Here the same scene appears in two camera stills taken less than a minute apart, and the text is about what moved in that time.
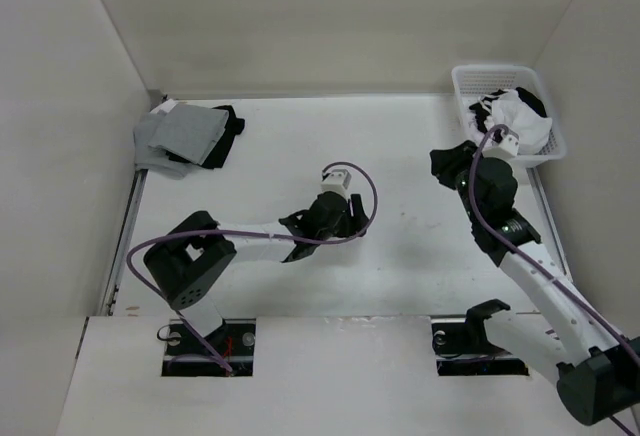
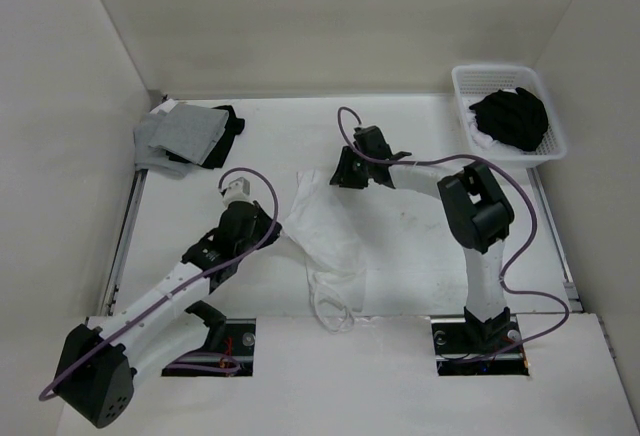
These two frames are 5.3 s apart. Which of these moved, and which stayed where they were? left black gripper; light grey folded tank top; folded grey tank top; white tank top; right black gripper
Moved: right black gripper; white tank top; left black gripper
Stayed: light grey folded tank top; folded grey tank top
